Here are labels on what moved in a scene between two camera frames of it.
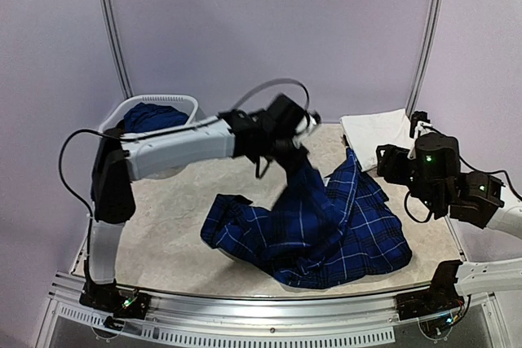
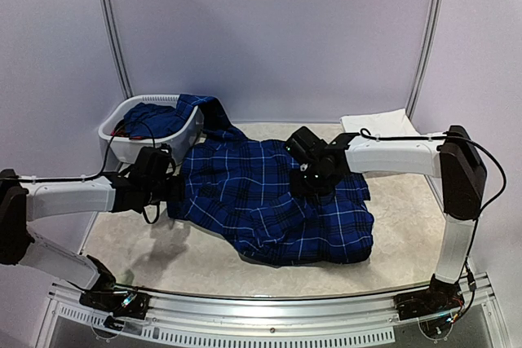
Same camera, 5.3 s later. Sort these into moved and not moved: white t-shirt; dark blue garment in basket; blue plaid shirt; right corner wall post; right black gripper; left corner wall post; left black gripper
Moved: left black gripper; right black gripper; blue plaid shirt
Not moved: white t-shirt; dark blue garment in basket; left corner wall post; right corner wall post
